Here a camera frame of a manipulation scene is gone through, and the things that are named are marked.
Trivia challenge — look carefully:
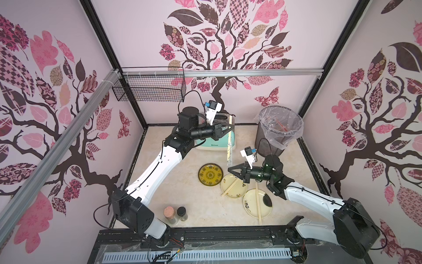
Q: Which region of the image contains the cream plate with green patch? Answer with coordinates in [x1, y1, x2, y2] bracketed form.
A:
[243, 189, 273, 218]

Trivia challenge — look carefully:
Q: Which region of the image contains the yellow patterned plate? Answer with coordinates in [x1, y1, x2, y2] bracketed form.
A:
[198, 163, 223, 187]

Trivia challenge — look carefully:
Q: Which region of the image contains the black lid spice jar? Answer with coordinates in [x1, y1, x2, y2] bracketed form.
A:
[176, 206, 188, 221]

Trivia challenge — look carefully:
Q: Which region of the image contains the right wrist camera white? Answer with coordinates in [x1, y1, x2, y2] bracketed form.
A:
[240, 146, 257, 169]

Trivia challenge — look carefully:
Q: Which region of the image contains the aluminium frame bar left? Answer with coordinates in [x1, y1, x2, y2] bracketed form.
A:
[1, 69, 121, 244]

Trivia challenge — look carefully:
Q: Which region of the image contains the cream plate with calligraphy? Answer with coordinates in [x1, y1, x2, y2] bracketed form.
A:
[220, 174, 248, 199]

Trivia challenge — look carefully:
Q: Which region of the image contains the aluminium frame bar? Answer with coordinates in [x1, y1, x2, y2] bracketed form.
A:
[1, 69, 121, 244]
[122, 68, 324, 78]

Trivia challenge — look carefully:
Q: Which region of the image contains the white slotted cable duct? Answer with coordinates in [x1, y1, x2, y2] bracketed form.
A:
[100, 248, 292, 264]

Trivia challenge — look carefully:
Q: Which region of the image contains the black mesh trash bin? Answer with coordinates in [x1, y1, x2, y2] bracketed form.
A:
[255, 105, 304, 159]

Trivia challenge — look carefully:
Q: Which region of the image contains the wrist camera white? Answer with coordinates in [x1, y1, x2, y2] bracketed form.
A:
[240, 146, 257, 169]
[205, 100, 223, 125]

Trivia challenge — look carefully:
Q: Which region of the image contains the aluminium frame bar rear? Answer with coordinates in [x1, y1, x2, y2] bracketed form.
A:
[122, 68, 324, 78]

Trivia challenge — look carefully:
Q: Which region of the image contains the black wire wall basket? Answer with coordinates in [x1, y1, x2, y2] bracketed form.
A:
[112, 66, 187, 102]

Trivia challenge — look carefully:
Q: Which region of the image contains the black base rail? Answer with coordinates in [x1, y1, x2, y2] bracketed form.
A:
[88, 225, 372, 264]

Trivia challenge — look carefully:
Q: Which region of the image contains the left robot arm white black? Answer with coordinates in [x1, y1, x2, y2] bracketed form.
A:
[111, 101, 234, 240]

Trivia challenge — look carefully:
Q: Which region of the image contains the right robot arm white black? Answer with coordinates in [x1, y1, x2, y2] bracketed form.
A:
[228, 155, 381, 259]

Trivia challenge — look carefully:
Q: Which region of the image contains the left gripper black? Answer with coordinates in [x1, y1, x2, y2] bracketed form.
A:
[191, 119, 234, 140]

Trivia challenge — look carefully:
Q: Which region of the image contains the mint green toaster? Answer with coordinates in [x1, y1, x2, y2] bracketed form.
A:
[197, 113, 236, 151]

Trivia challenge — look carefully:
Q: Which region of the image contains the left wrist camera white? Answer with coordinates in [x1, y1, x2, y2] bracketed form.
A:
[205, 100, 223, 125]

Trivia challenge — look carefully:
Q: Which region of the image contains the pink lid spice jar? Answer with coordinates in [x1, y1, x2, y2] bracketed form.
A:
[163, 206, 178, 225]

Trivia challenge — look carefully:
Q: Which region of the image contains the clear plastic bin liner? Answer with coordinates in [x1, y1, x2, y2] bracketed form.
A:
[257, 105, 306, 151]

